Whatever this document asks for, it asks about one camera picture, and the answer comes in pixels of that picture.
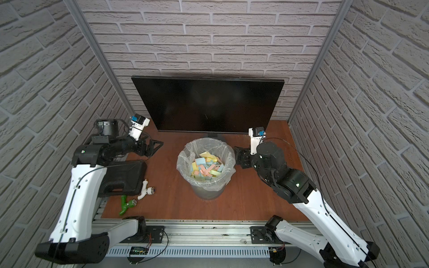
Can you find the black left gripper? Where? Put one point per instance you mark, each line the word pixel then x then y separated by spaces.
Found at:
pixel 147 147

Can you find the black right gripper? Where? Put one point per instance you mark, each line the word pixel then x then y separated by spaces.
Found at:
pixel 244 154

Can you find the clear plastic bin liner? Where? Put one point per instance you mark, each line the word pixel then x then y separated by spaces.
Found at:
pixel 206 167

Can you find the mesh waste bin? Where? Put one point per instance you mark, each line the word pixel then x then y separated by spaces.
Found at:
pixel 207 189

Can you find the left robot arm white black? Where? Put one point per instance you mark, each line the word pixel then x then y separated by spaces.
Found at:
pixel 89 166

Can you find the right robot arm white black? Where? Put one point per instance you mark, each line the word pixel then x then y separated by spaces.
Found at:
pixel 295 186

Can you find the pile of coloured sticky notes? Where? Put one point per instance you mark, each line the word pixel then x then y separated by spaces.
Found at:
pixel 206 167

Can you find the black AOC monitor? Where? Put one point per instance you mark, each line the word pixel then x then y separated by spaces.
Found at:
pixel 209 105

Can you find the white plastic pipe fitting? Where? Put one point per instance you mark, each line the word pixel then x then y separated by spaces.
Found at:
pixel 146 190

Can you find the green plastic fitting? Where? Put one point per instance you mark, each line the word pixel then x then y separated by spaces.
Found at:
pixel 125 205

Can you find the right small electronics board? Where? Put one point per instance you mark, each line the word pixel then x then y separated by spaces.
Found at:
pixel 277 255

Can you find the small electronics board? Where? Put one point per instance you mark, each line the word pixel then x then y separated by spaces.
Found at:
pixel 137 254
pixel 277 255

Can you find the left small electronics board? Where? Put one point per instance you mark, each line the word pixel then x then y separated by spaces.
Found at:
pixel 137 254

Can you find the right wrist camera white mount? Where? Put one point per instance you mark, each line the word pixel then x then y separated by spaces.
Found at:
pixel 256 135

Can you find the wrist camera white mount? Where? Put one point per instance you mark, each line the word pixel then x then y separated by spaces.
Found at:
pixel 256 135
pixel 138 123

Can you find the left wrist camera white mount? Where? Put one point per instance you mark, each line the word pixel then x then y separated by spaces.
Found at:
pixel 138 123

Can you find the aluminium corner frame post right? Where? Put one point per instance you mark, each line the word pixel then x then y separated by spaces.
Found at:
pixel 343 10

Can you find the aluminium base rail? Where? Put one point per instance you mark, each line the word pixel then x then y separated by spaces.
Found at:
pixel 204 239

